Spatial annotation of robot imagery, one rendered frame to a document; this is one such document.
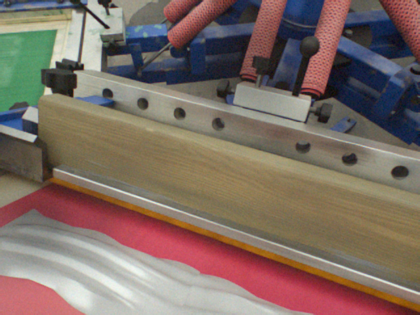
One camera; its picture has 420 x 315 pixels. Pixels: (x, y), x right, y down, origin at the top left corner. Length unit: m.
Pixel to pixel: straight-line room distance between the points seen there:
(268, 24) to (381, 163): 0.36
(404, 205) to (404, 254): 0.04
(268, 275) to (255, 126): 0.25
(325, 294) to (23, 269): 0.25
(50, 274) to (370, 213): 0.25
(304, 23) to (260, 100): 0.45
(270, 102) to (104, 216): 0.32
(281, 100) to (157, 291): 0.37
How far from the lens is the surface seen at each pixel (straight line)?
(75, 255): 0.29
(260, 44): 0.67
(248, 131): 0.48
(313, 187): 0.26
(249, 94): 0.53
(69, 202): 0.36
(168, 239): 0.31
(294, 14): 0.94
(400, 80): 0.85
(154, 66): 0.99
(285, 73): 0.82
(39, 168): 0.35
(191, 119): 0.50
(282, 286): 0.30
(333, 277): 0.32
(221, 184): 0.27
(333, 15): 0.70
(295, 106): 0.52
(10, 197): 0.38
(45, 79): 0.47
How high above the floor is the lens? 1.51
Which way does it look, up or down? 54 degrees down
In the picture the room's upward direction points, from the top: straight up
